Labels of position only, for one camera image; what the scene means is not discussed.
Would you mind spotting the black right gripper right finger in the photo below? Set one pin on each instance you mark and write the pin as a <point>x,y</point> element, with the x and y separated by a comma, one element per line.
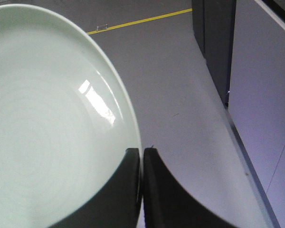
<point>167,204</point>

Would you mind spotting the grey right cabinet counter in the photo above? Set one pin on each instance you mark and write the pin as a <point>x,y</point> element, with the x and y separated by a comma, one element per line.
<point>243,43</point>

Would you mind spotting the yellow floor tape line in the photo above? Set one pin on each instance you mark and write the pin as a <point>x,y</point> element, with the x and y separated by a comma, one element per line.
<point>141,21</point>

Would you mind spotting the light green round plate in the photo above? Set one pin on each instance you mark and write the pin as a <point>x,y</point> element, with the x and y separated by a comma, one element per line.
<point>66,119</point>

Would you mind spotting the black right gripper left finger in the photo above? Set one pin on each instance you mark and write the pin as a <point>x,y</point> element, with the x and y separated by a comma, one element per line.
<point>116,204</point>

